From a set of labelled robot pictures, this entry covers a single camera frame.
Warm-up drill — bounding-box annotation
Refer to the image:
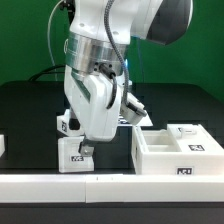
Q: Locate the grey thin cable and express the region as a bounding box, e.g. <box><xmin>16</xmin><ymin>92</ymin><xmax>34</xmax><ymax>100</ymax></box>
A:
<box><xmin>46</xmin><ymin>0</ymin><xmax>66</xmax><ymax>82</ymax></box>

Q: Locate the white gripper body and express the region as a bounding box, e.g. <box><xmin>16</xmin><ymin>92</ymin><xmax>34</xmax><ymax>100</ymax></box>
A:
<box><xmin>64</xmin><ymin>66</ymin><xmax>121</xmax><ymax>141</ymax></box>

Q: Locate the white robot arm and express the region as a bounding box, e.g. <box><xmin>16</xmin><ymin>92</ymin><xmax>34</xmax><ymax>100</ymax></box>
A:
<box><xmin>64</xmin><ymin>0</ymin><xmax>193</xmax><ymax>156</ymax></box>

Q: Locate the white cabinet body box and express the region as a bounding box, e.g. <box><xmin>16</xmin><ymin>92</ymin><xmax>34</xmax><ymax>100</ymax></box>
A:
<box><xmin>131</xmin><ymin>126</ymin><xmax>224</xmax><ymax>176</ymax></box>

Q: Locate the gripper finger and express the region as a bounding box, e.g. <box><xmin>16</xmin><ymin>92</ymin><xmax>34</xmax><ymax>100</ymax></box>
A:
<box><xmin>79</xmin><ymin>139</ymin><xmax>96</xmax><ymax>157</ymax></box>

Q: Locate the white left fence block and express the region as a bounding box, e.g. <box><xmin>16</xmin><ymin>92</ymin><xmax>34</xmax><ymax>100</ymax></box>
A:
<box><xmin>0</xmin><ymin>135</ymin><xmax>5</xmax><ymax>157</ymax></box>

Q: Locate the white base sheet with tags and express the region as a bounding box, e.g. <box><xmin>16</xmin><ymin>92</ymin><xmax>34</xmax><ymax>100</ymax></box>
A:
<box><xmin>118</xmin><ymin>116</ymin><xmax>153</xmax><ymax>127</ymax></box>

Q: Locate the braided grey cable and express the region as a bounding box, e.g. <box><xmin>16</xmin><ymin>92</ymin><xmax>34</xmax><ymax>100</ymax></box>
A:
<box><xmin>103</xmin><ymin>0</ymin><xmax>132</xmax><ymax>108</ymax></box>

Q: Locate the white cabinet top block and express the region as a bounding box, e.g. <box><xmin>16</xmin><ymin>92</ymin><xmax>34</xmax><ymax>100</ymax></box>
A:
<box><xmin>57</xmin><ymin>109</ymin><xmax>84</xmax><ymax>137</ymax></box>

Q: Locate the black cable bundle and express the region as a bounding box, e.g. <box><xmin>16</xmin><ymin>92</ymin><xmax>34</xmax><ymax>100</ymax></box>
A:
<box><xmin>28</xmin><ymin>64</ymin><xmax>67</xmax><ymax>82</ymax></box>

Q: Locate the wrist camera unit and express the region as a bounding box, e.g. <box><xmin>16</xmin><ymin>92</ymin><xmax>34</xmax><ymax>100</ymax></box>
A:
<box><xmin>120</xmin><ymin>93</ymin><xmax>147</xmax><ymax>125</ymax></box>

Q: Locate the white front fence bar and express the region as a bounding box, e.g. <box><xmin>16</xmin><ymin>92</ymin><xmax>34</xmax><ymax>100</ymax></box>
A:
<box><xmin>0</xmin><ymin>174</ymin><xmax>224</xmax><ymax>203</ymax></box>

